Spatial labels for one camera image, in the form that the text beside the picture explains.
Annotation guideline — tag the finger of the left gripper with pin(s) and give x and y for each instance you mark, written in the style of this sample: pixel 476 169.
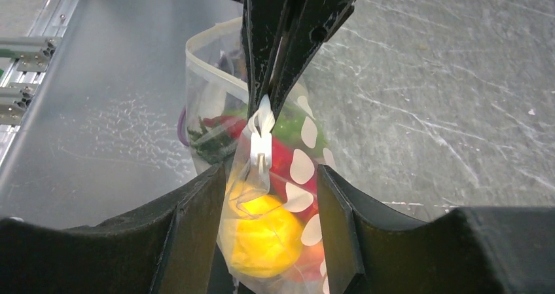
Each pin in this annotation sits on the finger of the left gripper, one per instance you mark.
pixel 273 62
pixel 309 24

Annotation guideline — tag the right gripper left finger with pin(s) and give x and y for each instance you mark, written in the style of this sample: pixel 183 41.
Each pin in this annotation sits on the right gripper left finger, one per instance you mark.
pixel 164 246

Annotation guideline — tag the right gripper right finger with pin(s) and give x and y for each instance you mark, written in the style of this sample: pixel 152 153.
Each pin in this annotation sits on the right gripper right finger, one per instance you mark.
pixel 372 248

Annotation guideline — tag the yellow toy pear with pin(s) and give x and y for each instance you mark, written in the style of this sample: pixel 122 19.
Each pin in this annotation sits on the yellow toy pear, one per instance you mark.
pixel 257 235

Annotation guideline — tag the clear dotted zip top bag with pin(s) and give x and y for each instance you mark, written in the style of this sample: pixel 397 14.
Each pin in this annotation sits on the clear dotted zip top bag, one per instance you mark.
pixel 216 83

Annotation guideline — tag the toy peach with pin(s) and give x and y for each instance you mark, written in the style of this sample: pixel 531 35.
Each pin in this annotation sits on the toy peach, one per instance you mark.
pixel 308 266

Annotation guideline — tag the aluminium frame rail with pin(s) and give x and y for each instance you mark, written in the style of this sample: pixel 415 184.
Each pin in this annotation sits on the aluminium frame rail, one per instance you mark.
pixel 31 57

